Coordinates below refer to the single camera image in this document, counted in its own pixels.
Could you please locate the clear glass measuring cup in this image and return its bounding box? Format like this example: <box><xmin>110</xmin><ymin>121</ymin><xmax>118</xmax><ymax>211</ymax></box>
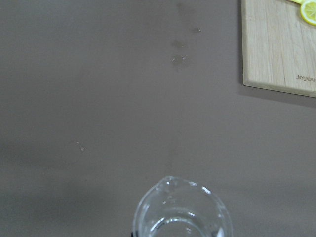
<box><xmin>131</xmin><ymin>176</ymin><xmax>234</xmax><ymax>237</ymax></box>

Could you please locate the bamboo cutting board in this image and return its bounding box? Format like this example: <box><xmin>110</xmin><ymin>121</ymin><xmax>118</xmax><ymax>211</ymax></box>
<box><xmin>241</xmin><ymin>0</ymin><xmax>316</xmax><ymax>97</ymax></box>

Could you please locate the yellow plastic knife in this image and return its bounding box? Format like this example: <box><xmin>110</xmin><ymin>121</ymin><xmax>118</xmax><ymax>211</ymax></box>
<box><xmin>289</xmin><ymin>0</ymin><xmax>304</xmax><ymax>4</ymax></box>

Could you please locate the lemon slice on handle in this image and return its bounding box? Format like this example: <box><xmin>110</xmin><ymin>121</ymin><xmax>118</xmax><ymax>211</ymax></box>
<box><xmin>300</xmin><ymin>0</ymin><xmax>316</xmax><ymax>26</ymax></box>

